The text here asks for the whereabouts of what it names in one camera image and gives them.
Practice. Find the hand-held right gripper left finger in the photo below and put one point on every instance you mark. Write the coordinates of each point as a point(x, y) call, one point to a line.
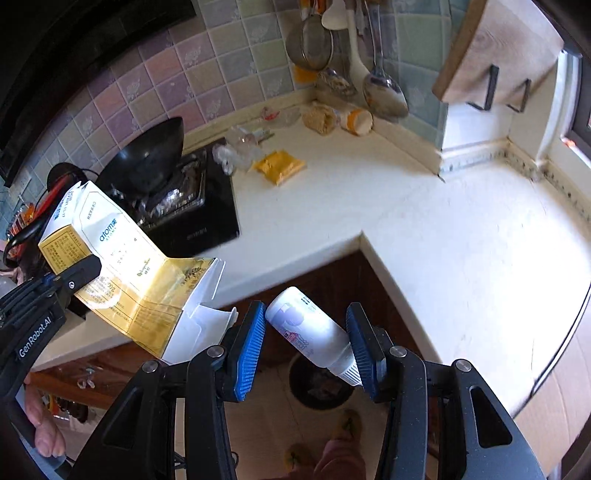
point(249, 350)

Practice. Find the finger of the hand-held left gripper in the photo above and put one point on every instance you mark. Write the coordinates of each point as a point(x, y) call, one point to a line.
point(81, 274)

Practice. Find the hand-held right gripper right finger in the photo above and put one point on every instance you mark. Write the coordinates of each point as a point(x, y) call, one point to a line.
point(367, 355)

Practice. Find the white and gold carton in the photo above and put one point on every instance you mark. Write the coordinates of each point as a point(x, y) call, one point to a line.
point(124, 263)

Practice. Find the yellow packet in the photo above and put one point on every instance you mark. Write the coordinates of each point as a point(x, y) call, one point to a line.
point(279, 167)

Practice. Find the clear plastic wrapper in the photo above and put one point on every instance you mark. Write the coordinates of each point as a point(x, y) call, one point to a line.
point(228, 159)

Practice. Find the person's left hand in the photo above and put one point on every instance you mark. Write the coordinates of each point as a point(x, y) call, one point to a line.
point(44, 420)

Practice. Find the yellow slipper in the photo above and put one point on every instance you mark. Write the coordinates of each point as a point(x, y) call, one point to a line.
point(300, 457)
point(347, 424)

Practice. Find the orange snack bag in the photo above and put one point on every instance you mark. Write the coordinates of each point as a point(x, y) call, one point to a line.
point(21, 221)

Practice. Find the wooden kitchen cabinet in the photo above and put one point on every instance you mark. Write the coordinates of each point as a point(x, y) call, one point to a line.
point(323, 277)

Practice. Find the black pot with lid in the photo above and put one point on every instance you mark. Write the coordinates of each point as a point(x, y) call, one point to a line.
point(69, 177)

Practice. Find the person's pink trouser leg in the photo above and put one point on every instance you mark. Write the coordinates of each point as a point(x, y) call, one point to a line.
point(344, 461)

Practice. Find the foil burner liner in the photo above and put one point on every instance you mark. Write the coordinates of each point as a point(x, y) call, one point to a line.
point(178, 194)

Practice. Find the black gas stove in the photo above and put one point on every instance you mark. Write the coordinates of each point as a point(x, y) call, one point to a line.
point(217, 217)

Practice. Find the brown cardboard sheet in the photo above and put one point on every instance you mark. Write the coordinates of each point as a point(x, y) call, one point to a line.
point(554, 406)

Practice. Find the clear plastic bottle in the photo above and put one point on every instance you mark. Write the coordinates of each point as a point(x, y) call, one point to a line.
point(247, 138)

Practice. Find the orange capped jar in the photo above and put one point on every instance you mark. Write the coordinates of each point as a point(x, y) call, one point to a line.
point(358, 121)

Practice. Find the clear wrapper with red label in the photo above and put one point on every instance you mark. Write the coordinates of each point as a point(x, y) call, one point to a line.
point(277, 115)

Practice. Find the beige bread bag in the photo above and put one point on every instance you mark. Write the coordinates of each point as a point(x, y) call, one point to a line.
point(319, 119)

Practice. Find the steel slotted spoon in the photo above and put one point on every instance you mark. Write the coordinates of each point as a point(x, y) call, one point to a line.
point(336, 83)

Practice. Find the black cutting board holder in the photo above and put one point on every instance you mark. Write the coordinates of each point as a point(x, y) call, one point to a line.
point(489, 90)

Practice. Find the white plastic ladle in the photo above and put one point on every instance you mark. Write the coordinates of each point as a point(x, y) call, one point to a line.
point(358, 55)

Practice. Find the metal mesh strainer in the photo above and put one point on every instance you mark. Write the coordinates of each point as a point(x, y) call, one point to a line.
point(309, 46)

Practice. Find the dark framed window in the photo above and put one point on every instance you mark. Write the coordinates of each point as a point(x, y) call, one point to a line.
point(579, 106)

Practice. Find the wooden cutting board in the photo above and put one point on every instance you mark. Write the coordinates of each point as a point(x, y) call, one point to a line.
point(498, 50)

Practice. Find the white rice paddle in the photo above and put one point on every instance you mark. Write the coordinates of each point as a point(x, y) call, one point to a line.
point(334, 16)

